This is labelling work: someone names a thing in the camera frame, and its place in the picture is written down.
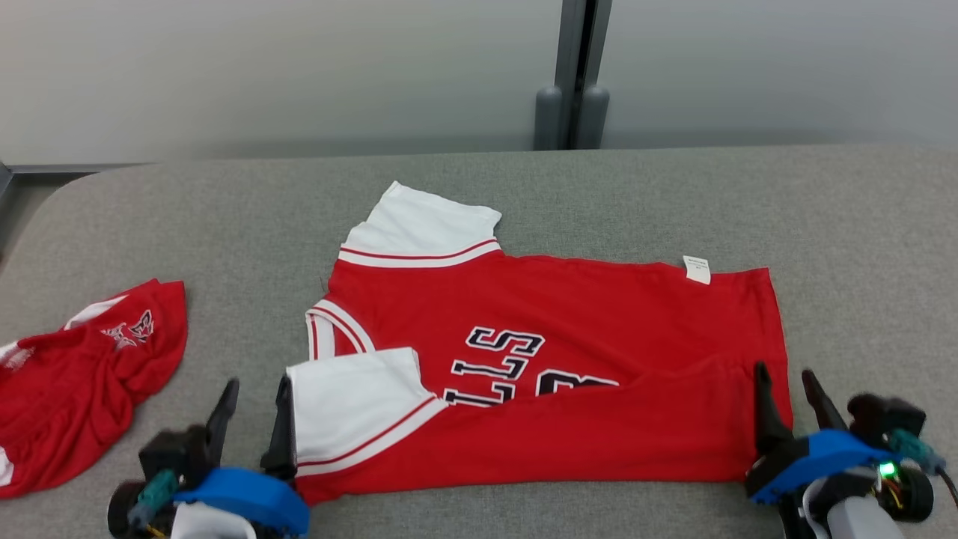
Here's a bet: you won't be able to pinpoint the red white basketball jersey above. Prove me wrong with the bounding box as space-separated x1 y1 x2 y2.
286 180 795 507

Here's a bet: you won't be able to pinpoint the black cable green plug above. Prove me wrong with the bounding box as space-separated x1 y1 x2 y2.
126 469 180 526
888 428 958 511

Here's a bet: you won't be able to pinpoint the grey partition post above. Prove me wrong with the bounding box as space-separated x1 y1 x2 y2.
532 0 614 151

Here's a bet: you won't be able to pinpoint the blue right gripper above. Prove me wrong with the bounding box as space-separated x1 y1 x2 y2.
745 361 903 505

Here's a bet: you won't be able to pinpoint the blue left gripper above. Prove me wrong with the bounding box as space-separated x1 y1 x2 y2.
173 375 311 537

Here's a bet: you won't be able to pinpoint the black right cable green plug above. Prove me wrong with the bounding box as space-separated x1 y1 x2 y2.
888 428 958 511

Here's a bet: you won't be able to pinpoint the black left cable green plug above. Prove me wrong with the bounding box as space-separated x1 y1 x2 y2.
126 469 180 526

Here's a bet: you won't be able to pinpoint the red shorts with white stripe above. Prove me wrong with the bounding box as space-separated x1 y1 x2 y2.
0 278 189 499

